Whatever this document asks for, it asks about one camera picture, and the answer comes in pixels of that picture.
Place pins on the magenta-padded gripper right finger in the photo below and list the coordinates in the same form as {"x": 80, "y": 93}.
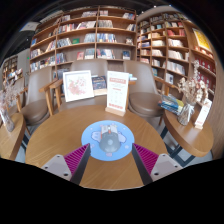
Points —
{"x": 148, "y": 160}

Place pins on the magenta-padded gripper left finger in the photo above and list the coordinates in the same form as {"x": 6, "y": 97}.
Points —
{"x": 75, "y": 160}

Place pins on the grey computer mouse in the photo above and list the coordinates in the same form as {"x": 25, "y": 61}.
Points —
{"x": 108, "y": 141}

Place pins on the round blue mouse pad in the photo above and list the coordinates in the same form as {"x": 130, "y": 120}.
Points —
{"x": 90, "y": 140}

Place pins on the round wooden side table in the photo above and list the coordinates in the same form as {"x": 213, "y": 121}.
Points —
{"x": 186, "y": 136}
{"x": 11, "y": 140}

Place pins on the brown leather armchair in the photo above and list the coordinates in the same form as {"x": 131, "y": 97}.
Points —
{"x": 145, "y": 100}
{"x": 90, "y": 66}
{"x": 35, "y": 106}

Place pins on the stack of books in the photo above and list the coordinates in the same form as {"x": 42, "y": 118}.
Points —
{"x": 171, "y": 104}

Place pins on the white framed floral picture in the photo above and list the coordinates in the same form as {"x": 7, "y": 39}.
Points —
{"x": 78, "y": 86}

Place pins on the white table sign red print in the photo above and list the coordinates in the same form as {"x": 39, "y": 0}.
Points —
{"x": 117, "y": 91}

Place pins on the dark book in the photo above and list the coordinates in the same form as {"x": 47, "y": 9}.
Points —
{"x": 99, "y": 85}

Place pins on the light blue book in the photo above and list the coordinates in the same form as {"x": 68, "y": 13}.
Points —
{"x": 132, "y": 78}

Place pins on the distant wooden bookshelf unit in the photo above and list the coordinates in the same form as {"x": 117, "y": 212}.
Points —
{"x": 11, "y": 68}

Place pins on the curved wooden bookshelf unit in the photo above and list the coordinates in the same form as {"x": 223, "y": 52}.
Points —
{"x": 173, "y": 50}

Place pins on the wide wooden bookshelf unit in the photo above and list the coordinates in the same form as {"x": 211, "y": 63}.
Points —
{"x": 83, "y": 36}

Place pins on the white hanging ceiling panel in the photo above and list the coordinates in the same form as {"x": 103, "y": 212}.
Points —
{"x": 29, "y": 26}

